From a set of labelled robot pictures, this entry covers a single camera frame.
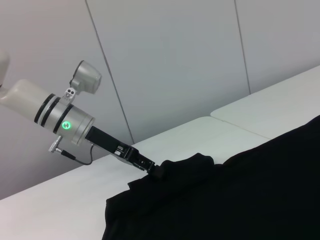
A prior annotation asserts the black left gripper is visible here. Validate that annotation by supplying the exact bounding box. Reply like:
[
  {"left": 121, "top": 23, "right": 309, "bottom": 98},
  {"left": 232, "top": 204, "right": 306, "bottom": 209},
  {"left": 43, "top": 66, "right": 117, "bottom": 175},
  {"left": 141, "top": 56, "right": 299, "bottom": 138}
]
[{"left": 86, "top": 126, "right": 165, "bottom": 180}]

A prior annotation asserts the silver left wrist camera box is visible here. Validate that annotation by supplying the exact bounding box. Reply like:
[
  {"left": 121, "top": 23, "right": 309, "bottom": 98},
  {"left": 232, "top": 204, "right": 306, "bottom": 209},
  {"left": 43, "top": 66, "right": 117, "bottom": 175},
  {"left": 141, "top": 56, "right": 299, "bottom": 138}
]
[{"left": 69, "top": 59, "right": 103, "bottom": 96}]

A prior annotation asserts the black t-shirt with FREE print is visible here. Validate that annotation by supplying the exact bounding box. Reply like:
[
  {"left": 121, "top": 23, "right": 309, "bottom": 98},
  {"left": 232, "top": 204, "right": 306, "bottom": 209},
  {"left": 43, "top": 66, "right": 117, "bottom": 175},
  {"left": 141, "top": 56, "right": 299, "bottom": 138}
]
[{"left": 101, "top": 114, "right": 320, "bottom": 240}]

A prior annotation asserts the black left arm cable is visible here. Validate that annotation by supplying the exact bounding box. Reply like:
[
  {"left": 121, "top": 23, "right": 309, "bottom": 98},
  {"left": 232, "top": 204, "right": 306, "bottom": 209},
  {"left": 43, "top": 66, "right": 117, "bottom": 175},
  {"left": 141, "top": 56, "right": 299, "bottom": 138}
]
[{"left": 48, "top": 136, "right": 95, "bottom": 166}]

